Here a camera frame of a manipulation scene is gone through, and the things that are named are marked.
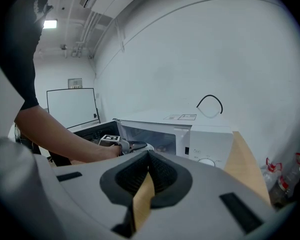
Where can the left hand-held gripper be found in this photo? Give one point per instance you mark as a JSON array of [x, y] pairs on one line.
[[110, 139]]

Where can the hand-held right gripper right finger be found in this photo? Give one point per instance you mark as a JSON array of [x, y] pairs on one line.
[[202, 209]]

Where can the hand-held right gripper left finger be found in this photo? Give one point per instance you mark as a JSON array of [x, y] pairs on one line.
[[65, 196]]

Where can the white microwave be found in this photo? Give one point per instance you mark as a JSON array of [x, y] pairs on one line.
[[210, 139]]

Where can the person's left forearm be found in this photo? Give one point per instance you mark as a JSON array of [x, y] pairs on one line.
[[65, 141]]

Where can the whiteboard on black stand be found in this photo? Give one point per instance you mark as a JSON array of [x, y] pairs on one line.
[[70, 106]]

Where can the person's black shirt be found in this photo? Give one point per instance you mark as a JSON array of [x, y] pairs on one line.
[[17, 59]]

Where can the ceiling light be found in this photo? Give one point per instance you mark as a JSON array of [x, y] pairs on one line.
[[50, 24]]

